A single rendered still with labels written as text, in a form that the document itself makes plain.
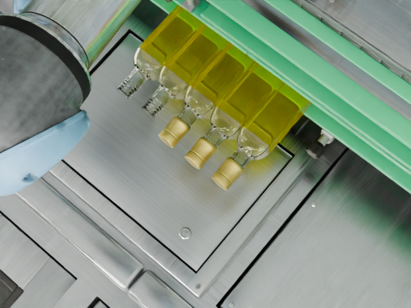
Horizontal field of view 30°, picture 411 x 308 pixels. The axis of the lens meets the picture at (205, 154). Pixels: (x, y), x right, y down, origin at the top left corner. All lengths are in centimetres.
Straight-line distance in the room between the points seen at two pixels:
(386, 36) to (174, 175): 47
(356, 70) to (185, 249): 44
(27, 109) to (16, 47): 6
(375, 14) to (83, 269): 67
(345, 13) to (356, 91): 12
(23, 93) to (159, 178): 75
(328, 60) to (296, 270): 41
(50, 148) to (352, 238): 83
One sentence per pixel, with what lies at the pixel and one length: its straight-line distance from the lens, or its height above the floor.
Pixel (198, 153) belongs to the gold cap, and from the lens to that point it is 126.
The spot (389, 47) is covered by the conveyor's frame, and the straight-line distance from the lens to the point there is 119.
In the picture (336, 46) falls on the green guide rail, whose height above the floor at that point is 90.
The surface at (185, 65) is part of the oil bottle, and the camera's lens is 131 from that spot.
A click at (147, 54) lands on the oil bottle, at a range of 133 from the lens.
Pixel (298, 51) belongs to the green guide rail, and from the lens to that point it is 119.
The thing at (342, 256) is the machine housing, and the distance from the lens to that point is 141.
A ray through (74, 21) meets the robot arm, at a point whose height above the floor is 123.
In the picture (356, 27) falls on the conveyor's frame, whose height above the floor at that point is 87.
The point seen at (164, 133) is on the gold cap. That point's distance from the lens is 128.
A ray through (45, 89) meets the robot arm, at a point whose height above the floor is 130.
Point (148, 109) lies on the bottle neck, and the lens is 130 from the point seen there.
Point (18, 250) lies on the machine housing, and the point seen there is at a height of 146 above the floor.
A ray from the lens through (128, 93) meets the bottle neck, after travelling 132.
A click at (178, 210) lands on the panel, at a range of 139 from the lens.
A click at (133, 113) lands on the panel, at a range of 145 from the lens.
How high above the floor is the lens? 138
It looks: 11 degrees down
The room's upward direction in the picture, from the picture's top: 139 degrees counter-clockwise
